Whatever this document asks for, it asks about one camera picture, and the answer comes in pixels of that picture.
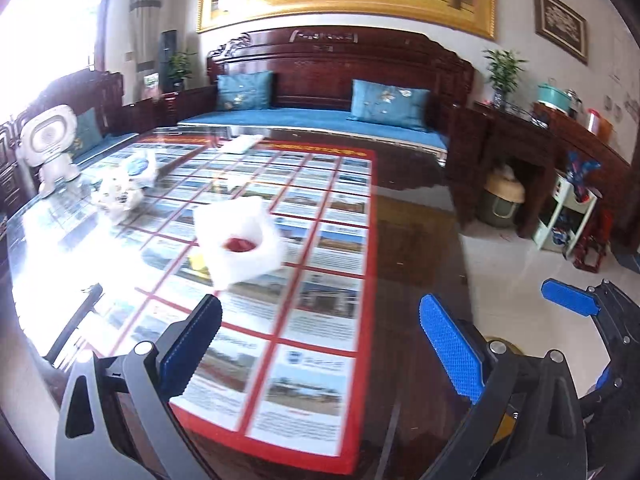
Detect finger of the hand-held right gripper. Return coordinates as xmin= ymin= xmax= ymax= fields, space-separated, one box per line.
xmin=579 ymin=362 xmax=640 ymax=441
xmin=541 ymin=279 xmax=640 ymax=361

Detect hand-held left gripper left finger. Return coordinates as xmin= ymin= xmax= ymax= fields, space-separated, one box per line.
xmin=55 ymin=294 xmax=224 ymax=480

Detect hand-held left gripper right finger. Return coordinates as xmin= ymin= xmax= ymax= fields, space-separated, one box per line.
xmin=419 ymin=294 xmax=588 ymax=480

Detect white plastic bag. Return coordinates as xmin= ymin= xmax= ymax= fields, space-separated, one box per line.
xmin=192 ymin=196 xmax=288 ymax=291
xmin=95 ymin=170 xmax=144 ymax=226

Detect red wooden stool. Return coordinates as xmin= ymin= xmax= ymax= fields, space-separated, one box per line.
xmin=572 ymin=210 xmax=613 ymax=273

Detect small white green shelf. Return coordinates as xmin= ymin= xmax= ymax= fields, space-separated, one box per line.
xmin=531 ymin=172 xmax=598 ymax=253

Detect carved wooden glass-topped table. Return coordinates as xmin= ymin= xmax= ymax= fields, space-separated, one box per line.
xmin=0 ymin=127 xmax=476 ymax=480

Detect red food scraps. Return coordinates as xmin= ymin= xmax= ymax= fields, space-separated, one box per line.
xmin=222 ymin=235 xmax=259 ymax=257

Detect green basket with yellow lid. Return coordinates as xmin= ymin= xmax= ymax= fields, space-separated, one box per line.
xmin=479 ymin=167 xmax=527 ymax=228

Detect blue red toy robot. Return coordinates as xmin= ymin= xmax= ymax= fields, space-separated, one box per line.
xmin=565 ymin=150 xmax=601 ymax=203

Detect crumpled white plastic bag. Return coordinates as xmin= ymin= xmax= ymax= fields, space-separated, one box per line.
xmin=95 ymin=170 xmax=144 ymax=226

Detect orange container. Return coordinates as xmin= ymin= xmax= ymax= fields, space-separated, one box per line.
xmin=585 ymin=107 xmax=614 ymax=144

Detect dark wooden side table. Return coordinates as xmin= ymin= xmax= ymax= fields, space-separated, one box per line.
xmin=447 ymin=102 xmax=566 ymax=241

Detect crumpled white blue wrapper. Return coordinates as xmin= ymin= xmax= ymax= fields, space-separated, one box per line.
xmin=122 ymin=149 xmax=160 ymax=187

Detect teal cooking pot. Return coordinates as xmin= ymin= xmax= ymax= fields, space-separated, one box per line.
xmin=537 ymin=80 xmax=576 ymax=111

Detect white tissue pack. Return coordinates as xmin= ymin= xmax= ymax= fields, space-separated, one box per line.
xmin=220 ymin=135 xmax=266 ymax=155

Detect potted plant in patterned vase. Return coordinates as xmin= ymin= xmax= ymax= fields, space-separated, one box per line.
xmin=482 ymin=49 xmax=528 ymax=111

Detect blue patterned chair cushion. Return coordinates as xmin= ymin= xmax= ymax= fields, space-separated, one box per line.
xmin=72 ymin=107 xmax=104 ymax=153

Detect blue embroidered cushion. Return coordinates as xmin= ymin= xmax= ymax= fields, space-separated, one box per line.
xmin=215 ymin=71 xmax=275 ymax=112
xmin=346 ymin=79 xmax=432 ymax=132

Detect blue sofa seat pad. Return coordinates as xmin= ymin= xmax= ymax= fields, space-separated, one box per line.
xmin=177 ymin=107 xmax=448 ymax=152

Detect white toy robot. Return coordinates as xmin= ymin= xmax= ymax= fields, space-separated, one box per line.
xmin=19 ymin=104 xmax=82 ymax=200

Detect dark wooden armchair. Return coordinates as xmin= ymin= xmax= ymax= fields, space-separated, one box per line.
xmin=0 ymin=67 xmax=140 ymax=221

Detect small dark framed picture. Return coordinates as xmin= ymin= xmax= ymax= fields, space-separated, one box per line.
xmin=532 ymin=0 xmax=590 ymax=66

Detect small potted green plant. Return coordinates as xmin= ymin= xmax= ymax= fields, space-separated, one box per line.
xmin=166 ymin=50 xmax=198 ymax=93

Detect black tower appliance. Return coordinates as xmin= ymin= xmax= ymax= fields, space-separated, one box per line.
xmin=159 ymin=30 xmax=180 ymax=93

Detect carved dark wooden sofa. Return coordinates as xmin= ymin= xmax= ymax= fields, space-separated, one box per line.
xmin=177 ymin=27 xmax=476 ymax=162

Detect grey striped curtain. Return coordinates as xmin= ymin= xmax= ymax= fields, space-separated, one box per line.
xmin=127 ymin=0 xmax=173 ymax=86

